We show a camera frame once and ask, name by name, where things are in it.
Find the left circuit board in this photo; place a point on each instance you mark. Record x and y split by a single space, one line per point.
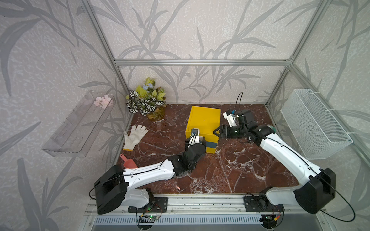
149 218

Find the yellow drawer cabinet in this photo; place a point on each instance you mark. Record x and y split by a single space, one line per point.
206 120

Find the white wire mesh basket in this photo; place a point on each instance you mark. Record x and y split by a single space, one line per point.
317 131

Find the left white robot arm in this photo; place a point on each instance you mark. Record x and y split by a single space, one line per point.
122 187

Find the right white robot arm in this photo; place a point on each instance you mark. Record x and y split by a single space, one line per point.
317 186

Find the white work glove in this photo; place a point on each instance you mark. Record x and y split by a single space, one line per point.
135 136

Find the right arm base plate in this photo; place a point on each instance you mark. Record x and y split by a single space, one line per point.
253 203

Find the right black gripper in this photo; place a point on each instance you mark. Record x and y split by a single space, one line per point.
222 128

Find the circuit board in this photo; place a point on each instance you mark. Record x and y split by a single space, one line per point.
270 219
149 218

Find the red plastic scoop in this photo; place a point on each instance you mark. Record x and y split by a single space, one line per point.
128 163

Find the clear acrylic wall shelf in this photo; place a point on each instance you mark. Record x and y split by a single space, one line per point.
76 135

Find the pink artificial flower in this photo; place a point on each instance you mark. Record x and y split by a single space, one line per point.
102 102

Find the artificial potted plant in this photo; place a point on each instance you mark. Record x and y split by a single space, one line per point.
147 100

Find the right circuit board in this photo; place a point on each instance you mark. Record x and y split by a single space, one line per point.
270 219

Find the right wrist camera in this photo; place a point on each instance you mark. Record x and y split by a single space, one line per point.
230 116

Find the aluminium front rail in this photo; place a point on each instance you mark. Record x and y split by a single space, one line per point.
200 204

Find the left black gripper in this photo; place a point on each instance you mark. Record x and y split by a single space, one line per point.
204 147

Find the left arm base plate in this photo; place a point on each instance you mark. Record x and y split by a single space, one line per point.
158 206

